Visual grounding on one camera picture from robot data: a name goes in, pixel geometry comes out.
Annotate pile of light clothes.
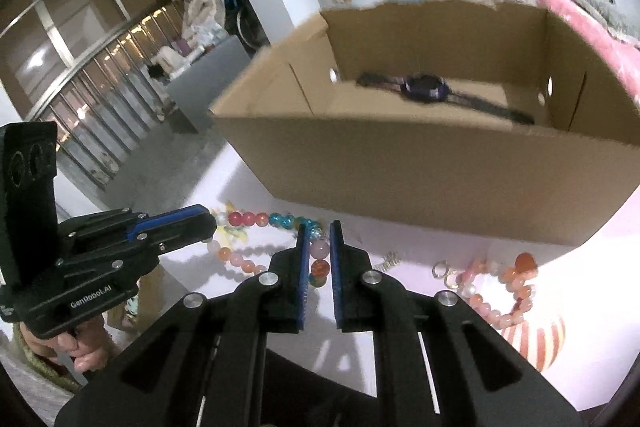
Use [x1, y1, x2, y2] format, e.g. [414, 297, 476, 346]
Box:
[179, 0, 237, 38]

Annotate pink blanket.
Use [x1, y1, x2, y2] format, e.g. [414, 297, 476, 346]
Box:
[536, 0, 640, 108]

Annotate brown cardboard box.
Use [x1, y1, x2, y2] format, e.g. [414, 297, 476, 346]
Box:
[207, 0, 640, 248]

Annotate metal window railing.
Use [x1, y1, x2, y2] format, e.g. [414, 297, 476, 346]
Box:
[32, 2, 187, 190]

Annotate multicoloured bead bracelet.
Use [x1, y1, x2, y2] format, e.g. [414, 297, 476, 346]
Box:
[207, 208, 334, 291]

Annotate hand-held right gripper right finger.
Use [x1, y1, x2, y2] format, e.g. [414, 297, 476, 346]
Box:
[330, 220, 584, 427]

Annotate grey cabinet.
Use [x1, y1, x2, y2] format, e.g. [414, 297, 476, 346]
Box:
[166, 34, 257, 134]

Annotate person's left forearm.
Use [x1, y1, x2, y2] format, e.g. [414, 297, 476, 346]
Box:
[0, 322, 81, 427]

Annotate pink orange bead bracelet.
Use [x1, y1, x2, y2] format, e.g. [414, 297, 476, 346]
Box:
[455, 252, 539, 333]

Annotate purple black wristwatch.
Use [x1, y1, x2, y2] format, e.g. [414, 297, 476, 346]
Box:
[356, 72, 535, 126]

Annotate grey fluffy blanket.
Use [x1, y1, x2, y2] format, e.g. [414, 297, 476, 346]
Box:
[565, 0, 640, 44]

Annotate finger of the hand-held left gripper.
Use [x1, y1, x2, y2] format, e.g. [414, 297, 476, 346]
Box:
[125, 204, 210, 242]
[142, 213, 219, 259]

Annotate pink printed table cover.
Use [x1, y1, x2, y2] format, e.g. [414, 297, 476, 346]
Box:
[120, 142, 640, 413]

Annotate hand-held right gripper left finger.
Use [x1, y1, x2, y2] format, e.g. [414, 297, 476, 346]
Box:
[54, 222, 312, 427]

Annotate yellow hair clip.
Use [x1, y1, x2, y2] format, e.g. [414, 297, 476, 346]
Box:
[210, 201, 252, 244]

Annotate person's left hand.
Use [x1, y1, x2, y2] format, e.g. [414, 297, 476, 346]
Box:
[27, 313, 115, 377]

